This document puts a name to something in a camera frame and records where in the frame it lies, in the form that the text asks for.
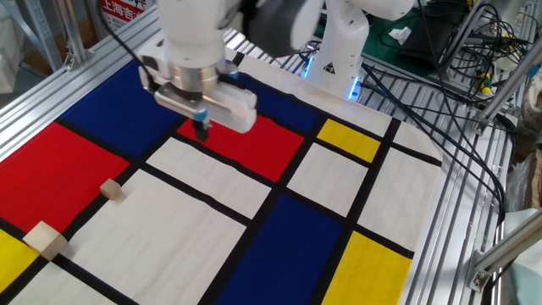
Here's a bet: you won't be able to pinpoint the coiled black cable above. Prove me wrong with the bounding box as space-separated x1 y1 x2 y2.
296 37 324 64

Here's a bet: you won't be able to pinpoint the upright aluminium post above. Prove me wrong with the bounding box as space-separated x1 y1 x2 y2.
54 0 88 69

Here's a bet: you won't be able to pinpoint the long black gripper cable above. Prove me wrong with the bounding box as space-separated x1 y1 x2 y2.
99 12 160 92

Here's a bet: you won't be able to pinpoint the beige sack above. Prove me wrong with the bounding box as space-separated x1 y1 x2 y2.
520 71 542 137

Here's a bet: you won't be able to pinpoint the green mat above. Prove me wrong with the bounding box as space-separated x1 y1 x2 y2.
362 6 466 78

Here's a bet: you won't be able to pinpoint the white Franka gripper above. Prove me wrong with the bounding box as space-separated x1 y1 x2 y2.
137 42 258 143

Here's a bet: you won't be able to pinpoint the red white sign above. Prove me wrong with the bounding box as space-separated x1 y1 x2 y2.
99 0 157 31

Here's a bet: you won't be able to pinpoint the white plastic sheet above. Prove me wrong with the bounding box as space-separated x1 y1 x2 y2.
0 0 26 95

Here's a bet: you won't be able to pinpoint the black bag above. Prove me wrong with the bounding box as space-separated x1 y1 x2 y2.
397 3 467 71

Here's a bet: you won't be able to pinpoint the thick black cable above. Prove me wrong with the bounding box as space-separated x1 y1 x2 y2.
359 63 508 225

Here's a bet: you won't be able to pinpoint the short black camera cable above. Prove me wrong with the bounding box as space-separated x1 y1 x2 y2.
218 71 256 93

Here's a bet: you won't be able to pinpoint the perforated grey metal upright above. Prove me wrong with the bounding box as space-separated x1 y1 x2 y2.
23 0 64 71

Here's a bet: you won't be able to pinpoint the Mondrian pattern cloth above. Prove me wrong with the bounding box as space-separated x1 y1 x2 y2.
0 25 444 305

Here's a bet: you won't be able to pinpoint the long aluminium frame rail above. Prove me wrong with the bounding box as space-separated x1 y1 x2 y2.
0 0 170 164

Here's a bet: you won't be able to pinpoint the large wooden block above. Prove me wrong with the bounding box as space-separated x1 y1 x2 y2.
22 220 69 262

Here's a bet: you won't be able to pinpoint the slanted aluminium post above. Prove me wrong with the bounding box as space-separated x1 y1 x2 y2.
476 46 542 128

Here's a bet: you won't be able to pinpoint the tangled thin black cables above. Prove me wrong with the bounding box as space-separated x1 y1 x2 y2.
440 0 533 103

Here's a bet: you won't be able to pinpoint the crumpled white paper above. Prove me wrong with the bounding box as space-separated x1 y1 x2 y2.
388 25 412 46

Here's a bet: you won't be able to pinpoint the aluminium beam with bracket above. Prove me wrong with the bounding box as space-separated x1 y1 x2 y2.
465 209 542 293

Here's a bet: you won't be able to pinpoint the small wooden block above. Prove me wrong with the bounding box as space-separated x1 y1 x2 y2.
99 178 123 201

